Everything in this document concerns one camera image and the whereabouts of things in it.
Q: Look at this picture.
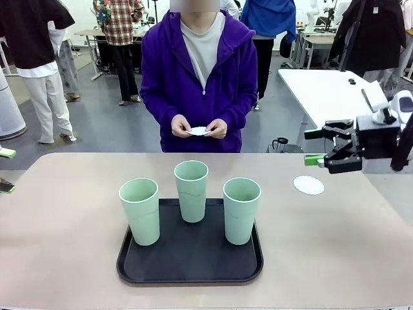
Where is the person in grey trousers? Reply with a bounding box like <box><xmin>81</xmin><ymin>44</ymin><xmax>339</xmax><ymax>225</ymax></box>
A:
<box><xmin>48</xmin><ymin>19</ymin><xmax>81</xmax><ymax>103</ymax></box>

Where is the person in plaid shirt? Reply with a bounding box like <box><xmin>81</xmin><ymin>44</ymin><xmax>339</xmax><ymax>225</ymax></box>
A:
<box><xmin>92</xmin><ymin>0</ymin><xmax>145</xmax><ymax>107</ymax></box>

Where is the person's left hand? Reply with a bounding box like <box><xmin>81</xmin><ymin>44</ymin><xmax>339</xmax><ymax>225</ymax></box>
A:
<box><xmin>203</xmin><ymin>118</ymin><xmax>229</xmax><ymax>140</ymax></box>

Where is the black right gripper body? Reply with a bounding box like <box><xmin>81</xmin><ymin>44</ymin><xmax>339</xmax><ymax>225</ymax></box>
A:
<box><xmin>352</xmin><ymin>114</ymin><xmax>402</xmax><ymax>160</ymax></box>

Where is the person in blue top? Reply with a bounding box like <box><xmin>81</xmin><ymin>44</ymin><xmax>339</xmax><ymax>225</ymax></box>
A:
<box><xmin>240</xmin><ymin>0</ymin><xmax>297</xmax><ymax>110</ymax></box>

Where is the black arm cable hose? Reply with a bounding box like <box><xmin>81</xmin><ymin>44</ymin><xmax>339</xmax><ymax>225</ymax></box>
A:
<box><xmin>389</xmin><ymin>112</ymin><xmax>413</xmax><ymax>172</ymax></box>

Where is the person's right forearm purple sleeve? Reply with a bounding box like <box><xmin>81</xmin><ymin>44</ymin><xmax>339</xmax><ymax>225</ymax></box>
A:
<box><xmin>139</xmin><ymin>87</ymin><xmax>181</xmax><ymax>136</ymax></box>

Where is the person's left forearm purple sleeve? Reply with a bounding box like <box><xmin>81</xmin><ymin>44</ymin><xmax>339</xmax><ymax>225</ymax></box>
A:
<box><xmin>221</xmin><ymin>90</ymin><xmax>259</xmax><ymax>136</ymax></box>

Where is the person in black top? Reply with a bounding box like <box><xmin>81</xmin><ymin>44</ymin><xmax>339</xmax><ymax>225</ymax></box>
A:
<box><xmin>0</xmin><ymin>0</ymin><xmax>78</xmax><ymax>145</ymax></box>

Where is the white scalloped paper coaster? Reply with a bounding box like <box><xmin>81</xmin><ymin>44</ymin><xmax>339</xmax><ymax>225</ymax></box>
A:
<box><xmin>185</xmin><ymin>125</ymin><xmax>210</xmax><ymax>137</ymax></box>
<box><xmin>292</xmin><ymin>174</ymin><xmax>325</xmax><ymax>196</ymax></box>

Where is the person in purple hoodie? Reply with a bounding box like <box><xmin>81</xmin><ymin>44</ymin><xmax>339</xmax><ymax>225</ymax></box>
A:
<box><xmin>139</xmin><ymin>8</ymin><xmax>259</xmax><ymax>153</ymax></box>

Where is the long black coat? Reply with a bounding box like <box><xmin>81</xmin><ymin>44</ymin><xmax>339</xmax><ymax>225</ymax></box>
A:
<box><xmin>327</xmin><ymin>0</ymin><xmax>407</xmax><ymax>78</ymax></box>

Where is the pale green plastic cup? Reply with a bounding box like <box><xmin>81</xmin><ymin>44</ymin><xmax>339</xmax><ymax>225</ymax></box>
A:
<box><xmin>222</xmin><ymin>177</ymin><xmax>262</xmax><ymax>245</ymax></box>
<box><xmin>118</xmin><ymin>177</ymin><xmax>161</xmax><ymax>247</ymax></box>
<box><xmin>173</xmin><ymin>160</ymin><xmax>210</xmax><ymax>223</ymax></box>

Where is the grey background desk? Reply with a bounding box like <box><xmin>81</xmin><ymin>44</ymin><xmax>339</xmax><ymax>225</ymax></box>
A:
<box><xmin>290</xmin><ymin>28</ymin><xmax>336</xmax><ymax>70</ymax></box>

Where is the beige background desk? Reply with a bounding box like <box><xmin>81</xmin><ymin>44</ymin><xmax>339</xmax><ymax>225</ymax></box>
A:
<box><xmin>74</xmin><ymin>28</ymin><xmax>109</xmax><ymax>81</ymax></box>

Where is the white side table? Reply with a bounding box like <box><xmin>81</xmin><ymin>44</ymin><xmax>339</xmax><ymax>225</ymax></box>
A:
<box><xmin>277</xmin><ymin>68</ymin><xmax>393</xmax><ymax>132</ymax></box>

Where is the white cylindrical air purifier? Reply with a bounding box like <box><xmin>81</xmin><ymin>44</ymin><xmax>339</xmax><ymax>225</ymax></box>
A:
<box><xmin>0</xmin><ymin>69</ymin><xmax>27</xmax><ymax>140</ymax></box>

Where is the person's right hand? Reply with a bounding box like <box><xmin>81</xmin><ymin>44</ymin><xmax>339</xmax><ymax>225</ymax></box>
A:
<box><xmin>170</xmin><ymin>113</ymin><xmax>194</xmax><ymax>138</ymax></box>

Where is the black plastic serving tray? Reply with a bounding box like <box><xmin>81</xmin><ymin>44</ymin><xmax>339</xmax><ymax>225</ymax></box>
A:
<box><xmin>116</xmin><ymin>197</ymin><xmax>265</xmax><ymax>287</ymax></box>

